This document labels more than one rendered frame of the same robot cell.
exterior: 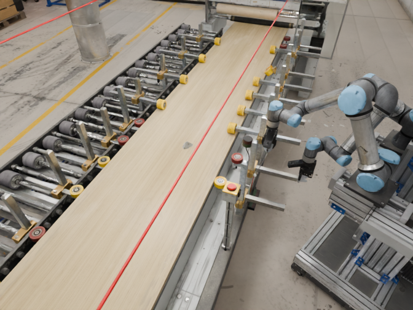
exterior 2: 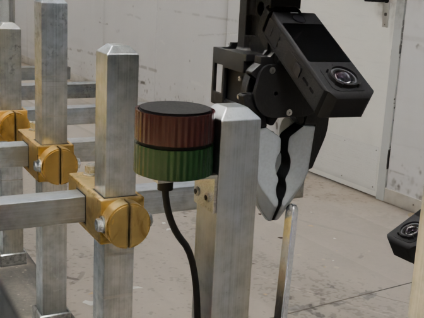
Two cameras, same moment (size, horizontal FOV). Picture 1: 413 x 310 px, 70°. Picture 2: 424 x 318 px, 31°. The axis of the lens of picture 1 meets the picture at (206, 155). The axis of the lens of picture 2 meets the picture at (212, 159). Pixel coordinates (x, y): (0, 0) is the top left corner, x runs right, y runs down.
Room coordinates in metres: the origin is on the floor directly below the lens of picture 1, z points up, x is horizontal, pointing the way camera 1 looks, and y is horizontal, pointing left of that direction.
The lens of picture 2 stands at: (1.03, 0.15, 1.22)
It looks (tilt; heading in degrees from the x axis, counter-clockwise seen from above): 14 degrees down; 311
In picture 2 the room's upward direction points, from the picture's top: 3 degrees clockwise
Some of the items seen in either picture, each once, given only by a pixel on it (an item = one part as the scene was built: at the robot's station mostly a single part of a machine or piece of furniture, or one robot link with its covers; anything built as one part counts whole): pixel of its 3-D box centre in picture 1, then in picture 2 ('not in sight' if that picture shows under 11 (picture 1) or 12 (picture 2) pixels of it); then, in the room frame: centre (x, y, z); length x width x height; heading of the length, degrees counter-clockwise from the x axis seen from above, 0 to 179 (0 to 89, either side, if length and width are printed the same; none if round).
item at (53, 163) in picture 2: not in sight; (46, 154); (1.89, -0.49, 0.95); 0.14 x 0.06 x 0.05; 159
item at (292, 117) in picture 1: (291, 117); not in sight; (1.38, -0.48, 1.30); 0.11 x 0.11 x 0.08; 46
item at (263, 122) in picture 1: (260, 143); (113, 259); (1.64, -0.39, 0.89); 0.04 x 0.04 x 0.48; 69
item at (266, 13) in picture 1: (262, 13); not in sight; (4.03, -0.72, 1.05); 1.43 x 0.12 x 0.12; 69
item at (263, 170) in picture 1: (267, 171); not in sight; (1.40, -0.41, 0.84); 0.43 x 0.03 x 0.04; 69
